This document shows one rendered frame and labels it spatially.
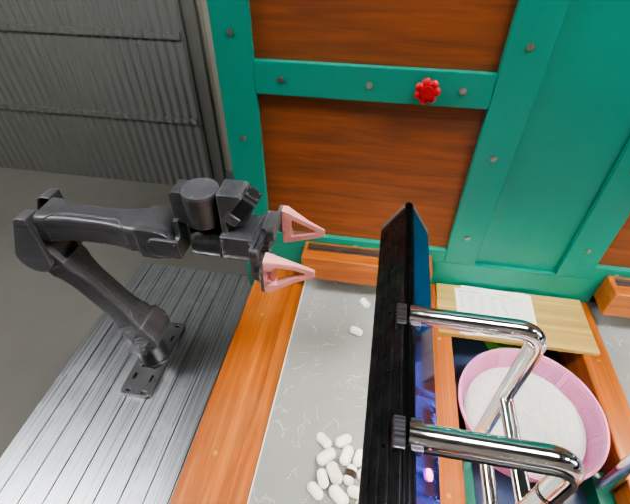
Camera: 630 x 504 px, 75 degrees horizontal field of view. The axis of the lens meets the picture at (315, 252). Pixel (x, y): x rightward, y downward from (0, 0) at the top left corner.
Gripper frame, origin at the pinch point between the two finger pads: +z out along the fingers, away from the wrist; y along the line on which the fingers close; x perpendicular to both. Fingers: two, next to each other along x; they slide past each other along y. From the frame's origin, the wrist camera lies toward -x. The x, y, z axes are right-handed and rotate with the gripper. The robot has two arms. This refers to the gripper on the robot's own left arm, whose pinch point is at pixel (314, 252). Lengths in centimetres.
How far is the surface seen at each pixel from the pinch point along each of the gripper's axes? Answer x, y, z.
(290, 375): 33.3, -2.9, -4.3
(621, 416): 30, -2, 59
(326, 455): 31.1, -18.4, 5.7
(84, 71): 39, 163, -158
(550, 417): 34, -2, 48
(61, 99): 56, 163, -180
